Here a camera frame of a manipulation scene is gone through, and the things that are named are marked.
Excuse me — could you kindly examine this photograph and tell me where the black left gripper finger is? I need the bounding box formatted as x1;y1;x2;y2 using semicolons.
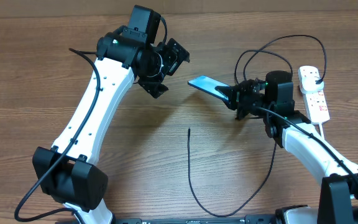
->
167;38;190;75
138;80;169;98

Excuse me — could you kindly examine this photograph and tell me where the blue Samsung Galaxy smartphone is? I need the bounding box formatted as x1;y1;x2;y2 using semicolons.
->
188;75;229;101

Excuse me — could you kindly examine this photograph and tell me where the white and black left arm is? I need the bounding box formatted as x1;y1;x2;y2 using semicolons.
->
32;6;190;223

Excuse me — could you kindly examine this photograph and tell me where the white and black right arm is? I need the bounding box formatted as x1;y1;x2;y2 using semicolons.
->
214;70;358;223

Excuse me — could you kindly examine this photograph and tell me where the white charger plug adapter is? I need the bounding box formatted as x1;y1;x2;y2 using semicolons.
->
300;76;324;94

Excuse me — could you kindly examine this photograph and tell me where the white power strip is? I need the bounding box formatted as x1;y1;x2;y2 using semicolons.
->
298;65;330;124

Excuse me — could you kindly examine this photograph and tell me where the black USB charging cable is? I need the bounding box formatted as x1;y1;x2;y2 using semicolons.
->
186;34;328;218

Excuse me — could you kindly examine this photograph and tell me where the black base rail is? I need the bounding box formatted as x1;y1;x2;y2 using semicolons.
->
54;213;291;224

